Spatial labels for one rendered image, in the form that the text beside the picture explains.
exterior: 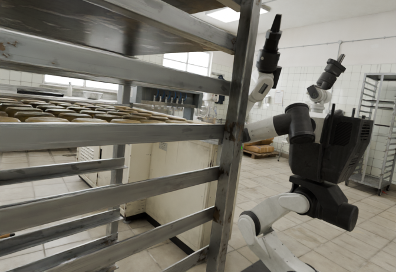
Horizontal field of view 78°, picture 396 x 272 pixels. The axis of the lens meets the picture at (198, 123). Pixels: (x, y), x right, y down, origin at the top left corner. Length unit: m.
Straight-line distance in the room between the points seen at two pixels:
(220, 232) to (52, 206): 0.34
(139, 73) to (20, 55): 0.14
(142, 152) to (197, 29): 1.72
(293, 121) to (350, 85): 4.53
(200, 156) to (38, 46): 1.43
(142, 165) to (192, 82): 1.73
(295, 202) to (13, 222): 1.13
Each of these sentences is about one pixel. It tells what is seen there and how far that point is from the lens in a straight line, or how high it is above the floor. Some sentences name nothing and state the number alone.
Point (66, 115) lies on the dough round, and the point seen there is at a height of 1.06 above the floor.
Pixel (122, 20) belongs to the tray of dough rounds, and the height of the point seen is 1.22.
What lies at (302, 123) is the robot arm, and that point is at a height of 1.07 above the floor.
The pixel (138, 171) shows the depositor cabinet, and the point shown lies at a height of 0.46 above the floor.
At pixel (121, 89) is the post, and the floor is 1.11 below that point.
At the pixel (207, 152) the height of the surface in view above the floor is 0.78.
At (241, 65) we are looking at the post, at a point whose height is 1.19.
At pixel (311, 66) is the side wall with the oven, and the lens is 5.94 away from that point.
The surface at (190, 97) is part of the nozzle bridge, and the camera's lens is 2.41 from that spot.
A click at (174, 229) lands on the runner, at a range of 0.49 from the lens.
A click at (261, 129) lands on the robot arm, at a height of 1.02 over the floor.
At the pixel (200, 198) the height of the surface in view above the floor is 0.46.
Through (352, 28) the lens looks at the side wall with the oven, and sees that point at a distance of 5.81.
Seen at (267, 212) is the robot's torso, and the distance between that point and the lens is 1.42.
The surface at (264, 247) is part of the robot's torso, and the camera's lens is 1.49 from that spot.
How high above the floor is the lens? 1.11
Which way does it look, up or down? 6 degrees down
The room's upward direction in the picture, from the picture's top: 7 degrees clockwise
